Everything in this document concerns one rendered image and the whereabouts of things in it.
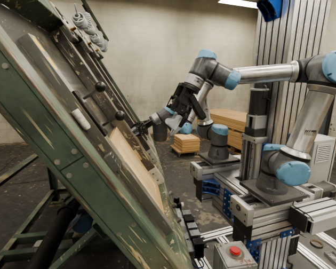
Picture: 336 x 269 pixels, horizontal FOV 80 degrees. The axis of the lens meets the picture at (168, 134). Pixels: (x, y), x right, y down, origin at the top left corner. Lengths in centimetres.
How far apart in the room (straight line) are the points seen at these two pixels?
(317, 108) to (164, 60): 597
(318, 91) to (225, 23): 698
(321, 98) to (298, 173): 30
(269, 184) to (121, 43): 586
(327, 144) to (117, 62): 565
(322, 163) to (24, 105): 153
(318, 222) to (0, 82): 128
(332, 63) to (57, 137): 90
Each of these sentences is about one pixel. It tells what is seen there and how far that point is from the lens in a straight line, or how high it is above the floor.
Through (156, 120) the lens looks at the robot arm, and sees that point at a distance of 131.
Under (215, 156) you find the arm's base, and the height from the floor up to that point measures 106.
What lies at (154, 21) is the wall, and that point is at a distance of 679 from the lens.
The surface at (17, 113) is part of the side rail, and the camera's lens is 61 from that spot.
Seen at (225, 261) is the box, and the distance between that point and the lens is 89.
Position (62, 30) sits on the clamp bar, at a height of 183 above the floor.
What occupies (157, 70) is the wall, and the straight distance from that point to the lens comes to 658.
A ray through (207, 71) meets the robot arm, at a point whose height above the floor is 160.
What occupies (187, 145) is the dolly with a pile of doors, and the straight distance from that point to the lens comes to 439.
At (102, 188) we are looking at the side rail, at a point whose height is 127.
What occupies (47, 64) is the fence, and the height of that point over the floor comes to 162.
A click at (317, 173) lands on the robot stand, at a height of 102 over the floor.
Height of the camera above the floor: 155
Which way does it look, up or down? 14 degrees down
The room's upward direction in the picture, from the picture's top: straight up
